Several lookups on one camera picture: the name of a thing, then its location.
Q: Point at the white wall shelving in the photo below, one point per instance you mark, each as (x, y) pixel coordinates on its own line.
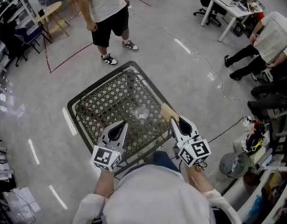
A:
(20, 6)

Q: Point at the white power strip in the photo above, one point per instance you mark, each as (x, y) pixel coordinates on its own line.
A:
(247, 122)

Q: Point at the grey foam roll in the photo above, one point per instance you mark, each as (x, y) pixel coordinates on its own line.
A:
(264, 158)

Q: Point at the clear glass jar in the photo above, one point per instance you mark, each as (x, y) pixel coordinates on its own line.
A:
(141, 113)

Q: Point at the white desk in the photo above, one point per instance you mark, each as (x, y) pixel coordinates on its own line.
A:
(229, 8)

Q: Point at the blue chair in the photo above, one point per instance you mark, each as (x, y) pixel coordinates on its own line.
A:
(24, 34)

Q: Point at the person's blue jeans legs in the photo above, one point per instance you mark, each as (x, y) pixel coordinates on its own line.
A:
(163, 160)

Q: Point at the person's right forearm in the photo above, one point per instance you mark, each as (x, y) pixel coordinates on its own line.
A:
(199, 181)

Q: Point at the white metal rack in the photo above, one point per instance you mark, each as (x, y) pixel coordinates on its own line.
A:
(278, 169)

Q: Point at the white papers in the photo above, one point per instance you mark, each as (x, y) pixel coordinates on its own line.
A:
(22, 197)

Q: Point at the round wooden side table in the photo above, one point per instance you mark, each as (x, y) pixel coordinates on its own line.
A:
(49, 9)

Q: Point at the woven wicker glass-top table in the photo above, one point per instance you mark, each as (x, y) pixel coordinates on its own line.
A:
(106, 101)

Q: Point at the person's white shirt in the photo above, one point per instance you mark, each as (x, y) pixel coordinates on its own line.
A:
(152, 195)

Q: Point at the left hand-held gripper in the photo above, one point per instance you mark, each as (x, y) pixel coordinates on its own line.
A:
(104, 157)

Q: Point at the person's left forearm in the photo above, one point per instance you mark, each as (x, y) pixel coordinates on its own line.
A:
(104, 183)

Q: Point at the white appliance box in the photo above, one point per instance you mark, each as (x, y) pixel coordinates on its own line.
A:
(239, 144)

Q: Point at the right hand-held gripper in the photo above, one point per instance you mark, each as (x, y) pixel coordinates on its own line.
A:
(194, 151)

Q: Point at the yellow sponge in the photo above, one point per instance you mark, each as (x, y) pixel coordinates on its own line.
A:
(168, 112)

